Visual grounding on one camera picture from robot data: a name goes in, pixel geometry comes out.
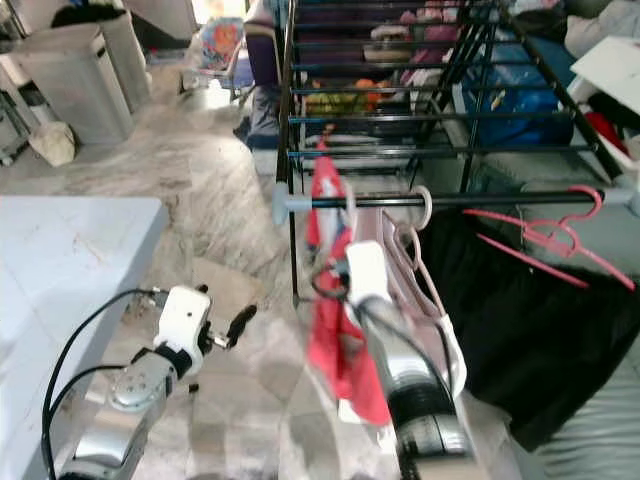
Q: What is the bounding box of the white red navy-trimmed jersey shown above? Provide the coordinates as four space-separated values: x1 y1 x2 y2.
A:
305 140 396 426

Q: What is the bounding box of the flat cardboard sheet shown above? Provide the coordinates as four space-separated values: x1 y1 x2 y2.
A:
170 255 301 321

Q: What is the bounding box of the white plastic folding table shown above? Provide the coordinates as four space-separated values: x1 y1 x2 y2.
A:
0 197 169 480

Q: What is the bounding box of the navy blue cloth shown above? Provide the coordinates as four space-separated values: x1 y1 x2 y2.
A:
235 85 286 151

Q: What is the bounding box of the black metal clothes rack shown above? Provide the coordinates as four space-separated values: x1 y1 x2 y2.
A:
270 0 640 306

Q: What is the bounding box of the black garment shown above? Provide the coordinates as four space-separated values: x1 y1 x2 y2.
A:
420 210 640 451

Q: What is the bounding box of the purple chair yellow trim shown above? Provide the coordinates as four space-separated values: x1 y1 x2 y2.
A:
245 0 286 91

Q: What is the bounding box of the beige cloth bag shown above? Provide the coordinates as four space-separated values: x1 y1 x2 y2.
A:
28 120 76 168

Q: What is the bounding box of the colourful printed kids tub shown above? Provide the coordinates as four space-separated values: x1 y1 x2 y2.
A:
195 15 251 91

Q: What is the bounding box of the white plastic bin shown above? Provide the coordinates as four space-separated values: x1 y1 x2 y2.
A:
102 10 156 111
15 22 136 146

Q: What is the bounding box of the white shelving rack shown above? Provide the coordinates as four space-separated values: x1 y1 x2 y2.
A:
0 50 31 166

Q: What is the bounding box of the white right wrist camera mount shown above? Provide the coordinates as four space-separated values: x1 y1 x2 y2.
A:
345 240 391 306

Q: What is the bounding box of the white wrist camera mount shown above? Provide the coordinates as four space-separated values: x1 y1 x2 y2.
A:
155 285 213 361
345 240 391 306

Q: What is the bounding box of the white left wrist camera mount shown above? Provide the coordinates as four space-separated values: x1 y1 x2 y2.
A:
155 285 213 361

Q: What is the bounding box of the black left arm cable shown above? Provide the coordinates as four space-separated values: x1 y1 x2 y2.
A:
42 288 171 480

